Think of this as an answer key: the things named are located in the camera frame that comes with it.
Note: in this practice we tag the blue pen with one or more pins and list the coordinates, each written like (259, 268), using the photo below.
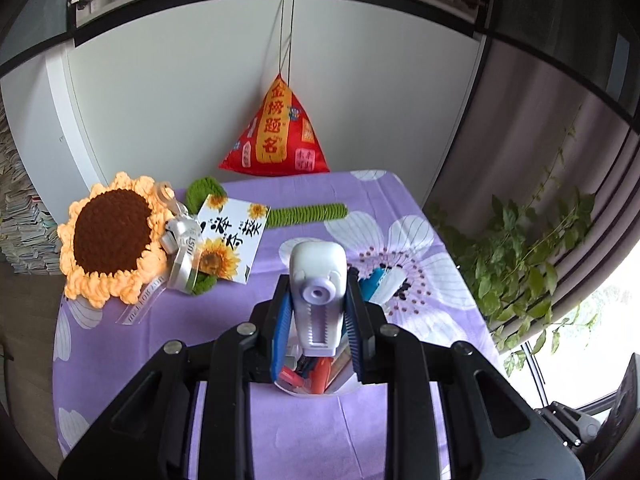
(376, 282)

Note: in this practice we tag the dark cabinet door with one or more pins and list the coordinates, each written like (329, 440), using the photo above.
(565, 5)

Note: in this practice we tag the green leafy plant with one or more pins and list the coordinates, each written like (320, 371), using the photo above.
(520, 260)

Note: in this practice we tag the red pyramid pillow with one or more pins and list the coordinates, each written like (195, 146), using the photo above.
(275, 135)

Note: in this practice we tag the orange marker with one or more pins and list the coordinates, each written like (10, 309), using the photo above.
(321, 375)

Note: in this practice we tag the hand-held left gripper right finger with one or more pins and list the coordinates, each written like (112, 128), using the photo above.
(354, 340)

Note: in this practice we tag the crochet sunflower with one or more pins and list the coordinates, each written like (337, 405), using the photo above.
(110, 232)

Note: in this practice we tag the tall pile of books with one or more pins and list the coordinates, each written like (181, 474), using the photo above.
(22, 220)

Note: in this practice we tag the sunflower print card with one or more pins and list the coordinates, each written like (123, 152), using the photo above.
(235, 240)

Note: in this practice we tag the translucent white cup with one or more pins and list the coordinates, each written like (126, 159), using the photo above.
(300, 390)

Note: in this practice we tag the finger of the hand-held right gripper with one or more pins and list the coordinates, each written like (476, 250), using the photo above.
(575, 427)

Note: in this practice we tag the white ribbon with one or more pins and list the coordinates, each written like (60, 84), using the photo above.
(182, 255)

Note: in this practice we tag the white correction tape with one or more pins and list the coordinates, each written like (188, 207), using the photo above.
(317, 280)

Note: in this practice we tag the glass cabinet door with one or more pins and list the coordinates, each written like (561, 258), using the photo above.
(30, 5)

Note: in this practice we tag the purple floral tablecloth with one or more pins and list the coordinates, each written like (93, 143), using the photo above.
(125, 360)

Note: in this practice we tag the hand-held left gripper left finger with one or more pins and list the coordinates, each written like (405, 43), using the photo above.
(280, 340)

